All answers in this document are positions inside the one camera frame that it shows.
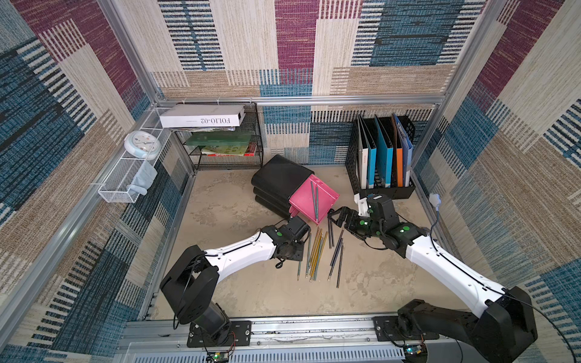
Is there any pink top drawer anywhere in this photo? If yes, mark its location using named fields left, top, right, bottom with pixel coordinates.
left=289, top=175, right=340, bottom=223

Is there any dark blue pencil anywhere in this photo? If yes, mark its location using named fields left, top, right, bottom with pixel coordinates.
left=330, top=237, right=343, bottom=270
left=336, top=243, right=345, bottom=289
left=328, top=229, right=344, bottom=281

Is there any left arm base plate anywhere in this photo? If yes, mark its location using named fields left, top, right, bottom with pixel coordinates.
left=186, top=320, right=252, bottom=349

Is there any black pink drawer unit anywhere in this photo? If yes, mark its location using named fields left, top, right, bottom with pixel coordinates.
left=251, top=155, right=316, bottom=219

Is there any white folio box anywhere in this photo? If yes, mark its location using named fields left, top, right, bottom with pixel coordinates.
left=160, top=104, right=245, bottom=129

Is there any dark blue binder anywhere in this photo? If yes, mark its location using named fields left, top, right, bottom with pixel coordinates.
left=395, top=116, right=413, bottom=187

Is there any light blue binder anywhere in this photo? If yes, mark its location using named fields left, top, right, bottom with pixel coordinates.
left=375, top=115, right=393, bottom=188
left=362, top=119, right=377, bottom=189

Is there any light blue cloth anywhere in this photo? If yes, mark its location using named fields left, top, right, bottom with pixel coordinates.
left=127, top=161, right=157, bottom=198

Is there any orange binder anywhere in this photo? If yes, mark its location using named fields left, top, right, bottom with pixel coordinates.
left=391, top=114, right=405, bottom=188

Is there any white wire basket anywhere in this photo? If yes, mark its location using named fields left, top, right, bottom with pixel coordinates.
left=98, top=128, right=170, bottom=204

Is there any black plastic file organizer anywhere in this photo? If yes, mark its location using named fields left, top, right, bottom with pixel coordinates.
left=345, top=114, right=415, bottom=200

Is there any green book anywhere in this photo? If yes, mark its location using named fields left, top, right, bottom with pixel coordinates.
left=185, top=131, right=253, bottom=147

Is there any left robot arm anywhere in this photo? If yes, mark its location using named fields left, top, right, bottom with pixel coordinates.
left=160, top=216, right=311, bottom=347

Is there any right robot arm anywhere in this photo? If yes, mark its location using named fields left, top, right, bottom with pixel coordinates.
left=328, top=195, right=538, bottom=362

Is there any white round clock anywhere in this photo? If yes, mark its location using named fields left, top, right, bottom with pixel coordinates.
left=123, top=130, right=162, bottom=160

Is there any yellow pencil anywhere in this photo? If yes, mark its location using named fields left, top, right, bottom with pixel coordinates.
left=309, top=228, right=322, bottom=281
left=311, top=232, right=328, bottom=281

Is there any blue white cable connector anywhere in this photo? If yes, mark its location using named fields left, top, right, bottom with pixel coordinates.
left=429, top=193, right=442, bottom=211

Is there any black pencil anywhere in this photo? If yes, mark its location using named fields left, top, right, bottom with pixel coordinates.
left=328, top=218, right=334, bottom=249
left=327, top=215, right=334, bottom=249

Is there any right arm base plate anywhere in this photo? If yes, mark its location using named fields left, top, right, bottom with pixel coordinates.
left=372, top=315, right=440, bottom=342

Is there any black mesh shelf rack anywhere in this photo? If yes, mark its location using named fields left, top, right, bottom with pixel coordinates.
left=174, top=103, right=264, bottom=172

